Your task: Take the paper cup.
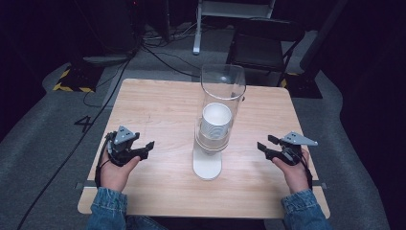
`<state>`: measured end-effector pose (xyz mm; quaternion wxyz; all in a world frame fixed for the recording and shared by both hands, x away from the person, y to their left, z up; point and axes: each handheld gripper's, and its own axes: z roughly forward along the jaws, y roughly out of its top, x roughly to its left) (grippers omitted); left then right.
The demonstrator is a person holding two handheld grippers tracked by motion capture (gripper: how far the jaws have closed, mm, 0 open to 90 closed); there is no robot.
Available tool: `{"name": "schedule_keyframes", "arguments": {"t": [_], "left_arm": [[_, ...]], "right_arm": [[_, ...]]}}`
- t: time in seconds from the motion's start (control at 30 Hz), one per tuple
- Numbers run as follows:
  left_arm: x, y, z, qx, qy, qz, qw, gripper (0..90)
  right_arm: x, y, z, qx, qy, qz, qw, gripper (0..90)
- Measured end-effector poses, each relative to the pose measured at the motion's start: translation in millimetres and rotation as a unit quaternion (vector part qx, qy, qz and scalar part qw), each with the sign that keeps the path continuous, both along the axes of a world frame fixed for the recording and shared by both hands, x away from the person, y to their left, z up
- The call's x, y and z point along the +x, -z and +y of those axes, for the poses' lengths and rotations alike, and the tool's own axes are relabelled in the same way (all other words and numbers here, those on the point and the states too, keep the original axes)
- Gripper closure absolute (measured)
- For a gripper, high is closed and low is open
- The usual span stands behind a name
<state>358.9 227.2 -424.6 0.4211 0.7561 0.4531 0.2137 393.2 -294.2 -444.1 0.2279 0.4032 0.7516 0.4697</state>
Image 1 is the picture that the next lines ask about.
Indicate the white desk leg frame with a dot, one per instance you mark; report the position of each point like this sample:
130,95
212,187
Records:
198,35

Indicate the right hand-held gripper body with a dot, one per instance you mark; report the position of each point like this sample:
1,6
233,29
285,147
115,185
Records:
292,145

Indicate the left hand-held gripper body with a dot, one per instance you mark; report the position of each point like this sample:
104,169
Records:
123,135

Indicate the black stand with base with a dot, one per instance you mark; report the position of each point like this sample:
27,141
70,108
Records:
306,84

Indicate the person's right hand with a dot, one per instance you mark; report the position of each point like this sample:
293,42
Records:
295,177

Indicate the white paper cup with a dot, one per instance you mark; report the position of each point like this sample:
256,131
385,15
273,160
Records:
217,116

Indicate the black yellow striped base plate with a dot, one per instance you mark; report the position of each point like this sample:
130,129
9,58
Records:
78,78

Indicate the black folding chair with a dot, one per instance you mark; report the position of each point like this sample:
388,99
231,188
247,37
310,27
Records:
258,48

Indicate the clear tube cup dispenser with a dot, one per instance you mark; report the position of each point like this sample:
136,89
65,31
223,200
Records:
207,167

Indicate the person's denim leg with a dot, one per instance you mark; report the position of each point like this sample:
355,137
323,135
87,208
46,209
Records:
143,223

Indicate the person's left hand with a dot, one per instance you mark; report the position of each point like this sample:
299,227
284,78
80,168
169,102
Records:
116,174

